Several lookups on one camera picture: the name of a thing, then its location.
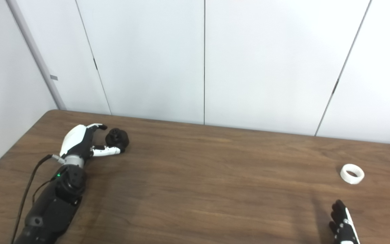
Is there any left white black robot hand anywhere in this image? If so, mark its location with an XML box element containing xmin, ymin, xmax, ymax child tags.
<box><xmin>60</xmin><ymin>123</ymin><xmax>121</xmax><ymax>160</ymax></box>

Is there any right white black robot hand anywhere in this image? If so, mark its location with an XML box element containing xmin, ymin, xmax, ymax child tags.
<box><xmin>329</xmin><ymin>199</ymin><xmax>361</xmax><ymax>244</ymax></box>

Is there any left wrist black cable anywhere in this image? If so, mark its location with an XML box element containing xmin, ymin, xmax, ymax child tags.
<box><xmin>11</xmin><ymin>154</ymin><xmax>63</xmax><ymax>244</ymax></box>

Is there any white ring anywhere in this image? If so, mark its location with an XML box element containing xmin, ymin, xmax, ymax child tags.
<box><xmin>340</xmin><ymin>164</ymin><xmax>365</xmax><ymax>185</ymax></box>

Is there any round black part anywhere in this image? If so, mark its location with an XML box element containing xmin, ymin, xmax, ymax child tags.
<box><xmin>105</xmin><ymin>128</ymin><xmax>130</xmax><ymax>154</ymax></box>

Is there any left arm thin black wire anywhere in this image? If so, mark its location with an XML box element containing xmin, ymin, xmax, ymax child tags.
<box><xmin>32</xmin><ymin>176</ymin><xmax>59</xmax><ymax>204</ymax></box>

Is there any grey wall corner post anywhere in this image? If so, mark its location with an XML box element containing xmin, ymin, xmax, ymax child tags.
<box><xmin>5</xmin><ymin>0</ymin><xmax>67</xmax><ymax>110</ymax></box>

